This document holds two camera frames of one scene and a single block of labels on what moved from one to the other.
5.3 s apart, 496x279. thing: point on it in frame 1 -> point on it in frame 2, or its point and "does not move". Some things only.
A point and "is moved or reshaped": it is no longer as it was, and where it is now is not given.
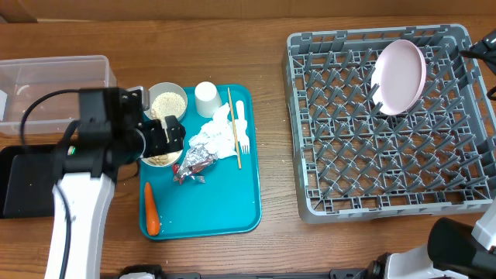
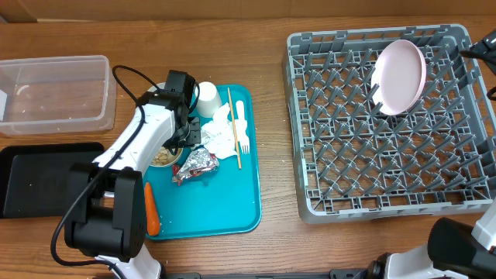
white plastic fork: (241, 126) does not move
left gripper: (157, 144) -> (194, 134)
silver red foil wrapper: (195, 160) is moved or reshaped
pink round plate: (398, 77) does not move
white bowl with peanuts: (161, 160) does not move
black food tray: (28, 176) does not move
